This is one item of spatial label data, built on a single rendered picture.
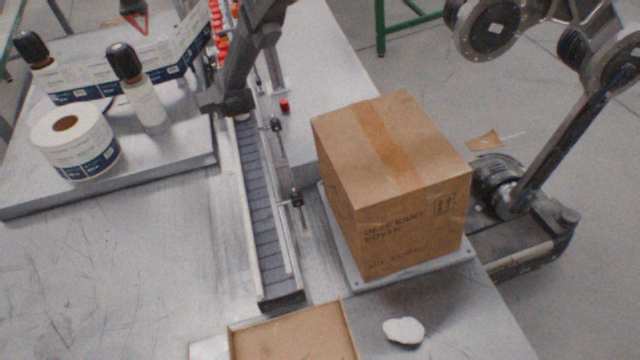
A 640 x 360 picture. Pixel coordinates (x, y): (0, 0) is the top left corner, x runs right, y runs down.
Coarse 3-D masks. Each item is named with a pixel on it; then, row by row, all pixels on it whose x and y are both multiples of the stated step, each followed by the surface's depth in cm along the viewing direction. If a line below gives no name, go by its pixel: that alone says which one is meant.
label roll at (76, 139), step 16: (64, 112) 137; (80, 112) 135; (96, 112) 134; (48, 128) 132; (64, 128) 137; (80, 128) 130; (96, 128) 131; (48, 144) 126; (64, 144) 126; (80, 144) 128; (96, 144) 132; (112, 144) 138; (48, 160) 132; (64, 160) 130; (80, 160) 131; (96, 160) 134; (112, 160) 138; (64, 176) 136; (80, 176) 135; (96, 176) 137
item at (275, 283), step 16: (224, 0) 209; (240, 128) 143; (240, 144) 137; (256, 144) 136; (240, 160) 132; (256, 160) 131; (256, 176) 127; (256, 192) 122; (256, 208) 119; (256, 224) 115; (272, 224) 114; (256, 240) 111; (272, 240) 111; (272, 256) 107; (272, 272) 104; (272, 288) 101; (288, 288) 101
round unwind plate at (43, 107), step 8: (48, 96) 170; (40, 104) 167; (48, 104) 166; (96, 104) 162; (104, 104) 161; (32, 112) 164; (40, 112) 163; (48, 112) 163; (32, 120) 160; (32, 128) 157
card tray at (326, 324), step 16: (320, 304) 102; (336, 304) 102; (272, 320) 101; (288, 320) 101; (304, 320) 100; (320, 320) 100; (336, 320) 99; (240, 336) 100; (256, 336) 99; (272, 336) 99; (288, 336) 98; (304, 336) 98; (320, 336) 97; (336, 336) 97; (352, 336) 92; (240, 352) 97; (256, 352) 97; (272, 352) 96; (288, 352) 96; (304, 352) 95; (320, 352) 95; (336, 352) 94; (352, 352) 94
